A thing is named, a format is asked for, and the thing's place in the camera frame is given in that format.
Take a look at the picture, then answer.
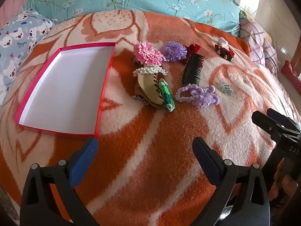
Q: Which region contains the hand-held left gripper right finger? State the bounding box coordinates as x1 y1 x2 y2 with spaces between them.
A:
192 137 271 226

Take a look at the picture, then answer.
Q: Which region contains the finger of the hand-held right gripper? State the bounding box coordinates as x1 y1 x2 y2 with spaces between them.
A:
267 108 301 133
252 111 286 140

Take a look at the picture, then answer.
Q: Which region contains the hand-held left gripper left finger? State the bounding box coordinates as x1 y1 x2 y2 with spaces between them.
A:
20 137 99 226

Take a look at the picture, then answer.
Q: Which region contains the green spiral hair tie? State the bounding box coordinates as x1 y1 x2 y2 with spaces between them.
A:
158 80 176 112

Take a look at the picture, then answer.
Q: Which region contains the red box with white inside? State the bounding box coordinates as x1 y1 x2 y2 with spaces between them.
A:
14 42 117 139

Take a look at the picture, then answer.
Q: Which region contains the black hair comb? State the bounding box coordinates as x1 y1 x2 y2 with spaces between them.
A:
181 53 205 86

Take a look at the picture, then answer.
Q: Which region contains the beige claw hair clip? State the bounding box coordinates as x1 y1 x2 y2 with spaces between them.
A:
135 73 165 109

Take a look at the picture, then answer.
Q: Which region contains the red velvet bow clip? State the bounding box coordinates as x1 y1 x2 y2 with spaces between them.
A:
181 43 201 63

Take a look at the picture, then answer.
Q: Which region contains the white pearl hair tie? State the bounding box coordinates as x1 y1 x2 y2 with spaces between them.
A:
133 63 168 77

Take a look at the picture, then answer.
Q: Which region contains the purple flower hair tie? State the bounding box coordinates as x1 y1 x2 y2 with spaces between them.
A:
163 41 187 63

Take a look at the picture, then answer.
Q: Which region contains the pink flower hair tie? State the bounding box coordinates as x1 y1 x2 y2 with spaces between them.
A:
133 41 166 66

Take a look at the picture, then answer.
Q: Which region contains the person's right hand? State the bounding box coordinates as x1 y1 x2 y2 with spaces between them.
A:
269 158 301 208

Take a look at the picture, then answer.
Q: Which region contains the red object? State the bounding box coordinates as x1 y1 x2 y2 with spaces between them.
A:
280 60 301 89

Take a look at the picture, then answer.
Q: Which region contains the teal beaded hair clip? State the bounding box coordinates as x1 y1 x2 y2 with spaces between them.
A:
220 82 233 96

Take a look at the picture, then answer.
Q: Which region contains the orange and cream blanket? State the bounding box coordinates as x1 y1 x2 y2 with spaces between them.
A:
0 10 301 226

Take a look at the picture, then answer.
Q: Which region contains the purple ruffled scrunchie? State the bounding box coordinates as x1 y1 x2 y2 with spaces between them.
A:
174 85 220 109

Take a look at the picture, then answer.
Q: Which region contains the colourful decorated hair clip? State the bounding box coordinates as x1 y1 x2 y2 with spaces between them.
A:
214 37 236 62

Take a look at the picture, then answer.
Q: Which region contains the plaid pink pillow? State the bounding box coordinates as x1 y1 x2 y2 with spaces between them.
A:
239 16 279 76

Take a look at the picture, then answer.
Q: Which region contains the silver rhinestone hair clip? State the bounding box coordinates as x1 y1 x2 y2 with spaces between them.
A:
132 94 151 104

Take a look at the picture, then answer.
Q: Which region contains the blue bear print pillow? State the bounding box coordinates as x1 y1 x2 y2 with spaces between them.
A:
0 10 55 105

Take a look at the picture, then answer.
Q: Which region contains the pink quilt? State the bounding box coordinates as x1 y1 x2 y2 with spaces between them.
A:
0 0 36 29

